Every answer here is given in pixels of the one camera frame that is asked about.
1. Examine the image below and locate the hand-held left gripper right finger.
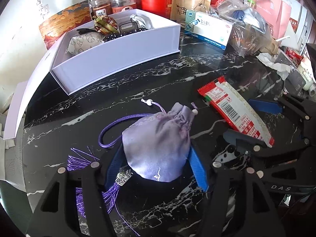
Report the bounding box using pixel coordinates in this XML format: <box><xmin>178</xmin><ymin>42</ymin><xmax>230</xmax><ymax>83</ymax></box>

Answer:
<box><xmin>188</xmin><ymin>144</ymin><xmax>280</xmax><ymax>237</ymax></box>

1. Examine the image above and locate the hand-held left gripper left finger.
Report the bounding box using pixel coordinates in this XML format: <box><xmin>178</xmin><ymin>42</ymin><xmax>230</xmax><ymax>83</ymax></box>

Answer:
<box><xmin>25</xmin><ymin>144</ymin><xmax>126</xmax><ymax>237</ymax></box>

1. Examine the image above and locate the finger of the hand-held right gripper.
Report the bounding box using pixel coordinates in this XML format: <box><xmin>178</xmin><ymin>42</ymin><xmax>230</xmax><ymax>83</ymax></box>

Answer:
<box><xmin>223</xmin><ymin>128</ymin><xmax>310</xmax><ymax>160</ymax></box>
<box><xmin>248</xmin><ymin>94</ymin><xmax>316</xmax><ymax>139</ymax></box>

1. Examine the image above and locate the red and white snack packet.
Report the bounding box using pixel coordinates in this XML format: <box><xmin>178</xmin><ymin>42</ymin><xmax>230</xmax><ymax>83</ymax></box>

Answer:
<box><xmin>197</xmin><ymin>76</ymin><xmax>275</xmax><ymax>148</ymax></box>

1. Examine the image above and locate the lavender pouch with purple tassel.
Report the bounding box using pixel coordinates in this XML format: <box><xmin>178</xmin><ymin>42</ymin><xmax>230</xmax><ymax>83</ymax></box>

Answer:
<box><xmin>67</xmin><ymin>99</ymin><xmax>199</xmax><ymax>237</ymax></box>

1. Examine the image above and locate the white gift box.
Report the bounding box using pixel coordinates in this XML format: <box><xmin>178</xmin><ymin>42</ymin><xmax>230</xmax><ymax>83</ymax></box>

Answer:
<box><xmin>4</xmin><ymin>8</ymin><xmax>182</xmax><ymax>140</ymax></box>

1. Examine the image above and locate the dark grey case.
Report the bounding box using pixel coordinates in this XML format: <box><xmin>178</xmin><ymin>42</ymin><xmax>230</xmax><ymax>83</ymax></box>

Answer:
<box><xmin>118</xmin><ymin>21</ymin><xmax>140</xmax><ymax>33</ymax></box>

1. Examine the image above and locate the brown snack packet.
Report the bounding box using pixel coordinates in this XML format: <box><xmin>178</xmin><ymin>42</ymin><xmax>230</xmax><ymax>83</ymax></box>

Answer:
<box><xmin>92</xmin><ymin>15</ymin><xmax>119</xmax><ymax>34</ymax></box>

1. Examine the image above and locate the white cable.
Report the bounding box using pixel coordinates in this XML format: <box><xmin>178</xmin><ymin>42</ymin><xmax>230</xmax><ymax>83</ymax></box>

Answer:
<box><xmin>130</xmin><ymin>14</ymin><xmax>152</xmax><ymax>30</ymax></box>

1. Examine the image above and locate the black box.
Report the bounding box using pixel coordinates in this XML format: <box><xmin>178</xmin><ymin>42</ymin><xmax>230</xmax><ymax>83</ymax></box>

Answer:
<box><xmin>274</xmin><ymin>54</ymin><xmax>311</xmax><ymax>92</ymax></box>

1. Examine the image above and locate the crumpled white tissue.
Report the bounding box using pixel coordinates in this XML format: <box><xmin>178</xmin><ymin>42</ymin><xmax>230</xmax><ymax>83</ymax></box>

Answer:
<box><xmin>257</xmin><ymin>52</ymin><xmax>292</xmax><ymax>79</ymax></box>

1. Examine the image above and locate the small white bottle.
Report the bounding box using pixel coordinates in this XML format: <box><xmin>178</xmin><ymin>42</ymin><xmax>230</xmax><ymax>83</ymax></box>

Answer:
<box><xmin>297</xmin><ymin>57</ymin><xmax>316</xmax><ymax>92</ymax></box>

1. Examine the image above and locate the clear plastic bag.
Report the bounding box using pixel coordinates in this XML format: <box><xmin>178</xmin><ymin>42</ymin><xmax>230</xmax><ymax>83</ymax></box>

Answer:
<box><xmin>217</xmin><ymin>0</ymin><xmax>274</xmax><ymax>55</ymax></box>

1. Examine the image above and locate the blue and white medicine box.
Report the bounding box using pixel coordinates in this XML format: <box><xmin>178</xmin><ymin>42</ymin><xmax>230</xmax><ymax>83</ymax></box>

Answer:
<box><xmin>184</xmin><ymin>9</ymin><xmax>234</xmax><ymax>50</ymax></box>

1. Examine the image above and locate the pink paper bag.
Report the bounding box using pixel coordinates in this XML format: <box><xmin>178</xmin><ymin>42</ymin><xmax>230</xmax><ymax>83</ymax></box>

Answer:
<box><xmin>279</xmin><ymin>0</ymin><xmax>300</xmax><ymax>40</ymax></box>
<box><xmin>248</xmin><ymin>0</ymin><xmax>283</xmax><ymax>39</ymax></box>

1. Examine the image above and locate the kraft pouch with cat print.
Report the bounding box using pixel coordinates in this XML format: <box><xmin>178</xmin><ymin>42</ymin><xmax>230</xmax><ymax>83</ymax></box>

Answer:
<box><xmin>170</xmin><ymin>0</ymin><xmax>213</xmax><ymax>27</ymax></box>

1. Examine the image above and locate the floral fabric pouch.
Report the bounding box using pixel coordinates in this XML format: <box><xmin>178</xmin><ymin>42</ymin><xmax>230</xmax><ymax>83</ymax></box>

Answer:
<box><xmin>66</xmin><ymin>33</ymin><xmax>105</xmax><ymax>55</ymax></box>

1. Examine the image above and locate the black polka dot scrunchie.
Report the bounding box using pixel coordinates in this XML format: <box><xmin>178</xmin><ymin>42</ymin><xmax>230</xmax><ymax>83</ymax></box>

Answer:
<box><xmin>102</xmin><ymin>28</ymin><xmax>149</xmax><ymax>42</ymax></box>

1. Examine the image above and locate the paper bag with cloud print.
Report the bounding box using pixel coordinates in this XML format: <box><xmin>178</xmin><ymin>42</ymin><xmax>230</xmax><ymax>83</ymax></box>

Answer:
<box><xmin>32</xmin><ymin>0</ymin><xmax>93</xmax><ymax>50</ymax></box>

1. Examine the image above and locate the clear jar with red contents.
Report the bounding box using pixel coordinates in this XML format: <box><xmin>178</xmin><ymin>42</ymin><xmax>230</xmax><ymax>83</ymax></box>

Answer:
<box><xmin>110</xmin><ymin>0</ymin><xmax>136</xmax><ymax>14</ymax></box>

